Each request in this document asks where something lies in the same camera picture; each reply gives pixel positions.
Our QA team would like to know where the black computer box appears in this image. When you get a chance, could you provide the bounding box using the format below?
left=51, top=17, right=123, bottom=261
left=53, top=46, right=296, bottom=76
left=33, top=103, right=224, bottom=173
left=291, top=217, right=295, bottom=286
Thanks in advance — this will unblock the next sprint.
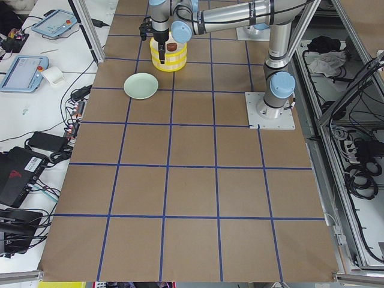
left=1, top=146, right=49, bottom=208

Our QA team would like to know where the teach pendant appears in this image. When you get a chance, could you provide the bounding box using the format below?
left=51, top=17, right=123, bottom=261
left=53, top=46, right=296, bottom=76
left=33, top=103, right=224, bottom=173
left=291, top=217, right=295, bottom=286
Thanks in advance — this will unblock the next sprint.
left=1, top=55, right=49, bottom=92
left=31, top=9, right=77, bottom=39

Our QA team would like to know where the black power adapter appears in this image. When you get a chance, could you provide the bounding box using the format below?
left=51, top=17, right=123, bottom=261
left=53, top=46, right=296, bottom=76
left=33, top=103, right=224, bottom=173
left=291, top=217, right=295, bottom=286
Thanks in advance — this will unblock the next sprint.
left=25, top=131, right=68, bottom=152

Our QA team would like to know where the teach pendant far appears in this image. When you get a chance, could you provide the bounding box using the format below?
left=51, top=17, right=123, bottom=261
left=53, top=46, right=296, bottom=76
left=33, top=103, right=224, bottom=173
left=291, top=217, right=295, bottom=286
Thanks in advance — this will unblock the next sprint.
left=31, top=9, right=77, bottom=39

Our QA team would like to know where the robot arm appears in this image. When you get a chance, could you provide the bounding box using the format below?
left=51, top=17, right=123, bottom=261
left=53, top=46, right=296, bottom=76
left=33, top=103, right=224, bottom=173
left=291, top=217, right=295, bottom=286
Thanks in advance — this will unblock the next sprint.
left=139, top=0, right=305, bottom=119
left=244, top=23, right=271, bottom=35

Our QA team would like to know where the yellow steamer layer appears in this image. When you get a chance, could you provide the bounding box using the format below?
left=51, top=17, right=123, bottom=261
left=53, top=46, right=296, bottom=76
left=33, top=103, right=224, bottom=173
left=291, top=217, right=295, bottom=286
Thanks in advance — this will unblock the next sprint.
left=149, top=32, right=187, bottom=62
left=152, top=55, right=187, bottom=72

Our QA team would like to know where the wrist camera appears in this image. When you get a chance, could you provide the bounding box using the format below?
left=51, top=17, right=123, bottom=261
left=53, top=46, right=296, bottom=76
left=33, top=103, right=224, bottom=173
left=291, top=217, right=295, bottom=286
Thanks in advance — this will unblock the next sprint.
left=139, top=17, right=152, bottom=41

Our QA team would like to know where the teach pendant near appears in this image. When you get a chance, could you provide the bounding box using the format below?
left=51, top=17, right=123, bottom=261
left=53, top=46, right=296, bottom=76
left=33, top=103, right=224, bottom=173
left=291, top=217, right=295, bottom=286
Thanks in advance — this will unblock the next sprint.
left=1, top=55, right=49, bottom=92

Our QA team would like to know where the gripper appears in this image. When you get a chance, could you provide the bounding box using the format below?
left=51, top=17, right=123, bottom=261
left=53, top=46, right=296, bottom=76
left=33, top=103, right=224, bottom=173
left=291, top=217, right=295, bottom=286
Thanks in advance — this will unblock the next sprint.
left=153, top=29, right=169, bottom=64

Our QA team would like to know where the light green plate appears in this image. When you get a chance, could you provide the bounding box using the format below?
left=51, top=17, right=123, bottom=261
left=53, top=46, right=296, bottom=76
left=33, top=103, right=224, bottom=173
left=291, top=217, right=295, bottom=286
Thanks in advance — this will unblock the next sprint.
left=123, top=73, right=158, bottom=100

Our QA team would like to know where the white paper roll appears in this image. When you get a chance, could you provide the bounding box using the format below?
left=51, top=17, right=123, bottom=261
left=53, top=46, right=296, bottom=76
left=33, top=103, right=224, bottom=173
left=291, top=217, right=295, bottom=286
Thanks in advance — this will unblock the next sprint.
left=41, top=67, right=65, bottom=86

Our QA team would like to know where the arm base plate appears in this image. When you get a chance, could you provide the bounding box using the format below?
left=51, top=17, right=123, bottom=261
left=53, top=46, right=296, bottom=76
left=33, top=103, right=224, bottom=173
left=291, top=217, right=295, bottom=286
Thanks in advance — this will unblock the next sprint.
left=236, top=26, right=271, bottom=41
left=245, top=92, right=296, bottom=130

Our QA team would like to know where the brown bun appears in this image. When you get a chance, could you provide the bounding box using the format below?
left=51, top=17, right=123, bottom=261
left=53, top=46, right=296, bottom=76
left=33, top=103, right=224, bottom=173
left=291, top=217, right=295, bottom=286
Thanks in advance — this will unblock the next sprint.
left=166, top=43, right=178, bottom=52

